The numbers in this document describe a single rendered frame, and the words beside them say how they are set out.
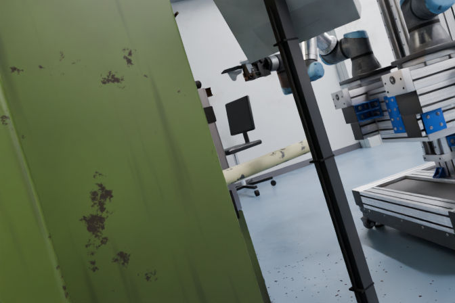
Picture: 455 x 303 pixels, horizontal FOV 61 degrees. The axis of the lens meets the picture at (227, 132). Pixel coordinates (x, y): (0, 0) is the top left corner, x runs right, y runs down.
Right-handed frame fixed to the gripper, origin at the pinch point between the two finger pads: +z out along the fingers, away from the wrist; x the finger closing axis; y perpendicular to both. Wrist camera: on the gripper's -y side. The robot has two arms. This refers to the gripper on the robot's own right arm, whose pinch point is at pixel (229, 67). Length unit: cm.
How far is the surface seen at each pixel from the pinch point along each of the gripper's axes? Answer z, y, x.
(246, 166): 34, 37, -39
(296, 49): 22, 11, -60
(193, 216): 57, 43, -44
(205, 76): -172, -50, 286
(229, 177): 40, 38, -39
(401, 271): -30, 100, -29
